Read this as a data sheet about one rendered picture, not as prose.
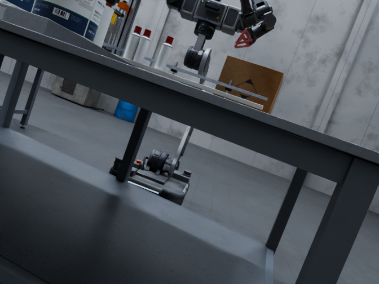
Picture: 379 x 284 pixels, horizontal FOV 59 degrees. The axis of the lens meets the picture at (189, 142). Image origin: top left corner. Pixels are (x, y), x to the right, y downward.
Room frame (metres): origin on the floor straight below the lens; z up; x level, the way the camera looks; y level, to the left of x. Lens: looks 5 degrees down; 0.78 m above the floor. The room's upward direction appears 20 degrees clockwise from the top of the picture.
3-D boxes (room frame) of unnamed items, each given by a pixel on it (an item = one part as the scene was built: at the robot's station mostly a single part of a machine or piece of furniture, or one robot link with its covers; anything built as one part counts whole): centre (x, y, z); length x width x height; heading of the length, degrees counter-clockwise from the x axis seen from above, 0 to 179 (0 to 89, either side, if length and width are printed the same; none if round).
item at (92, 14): (1.11, 0.52, 0.95); 0.20 x 0.20 x 0.14
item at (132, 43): (1.68, 0.44, 0.98); 0.05 x 0.05 x 0.20
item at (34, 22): (1.31, 0.77, 0.86); 0.80 x 0.67 x 0.05; 76
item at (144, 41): (1.68, 0.38, 0.98); 0.05 x 0.05 x 0.20
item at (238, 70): (1.82, -0.20, 0.99); 0.30 x 0.24 x 0.27; 76
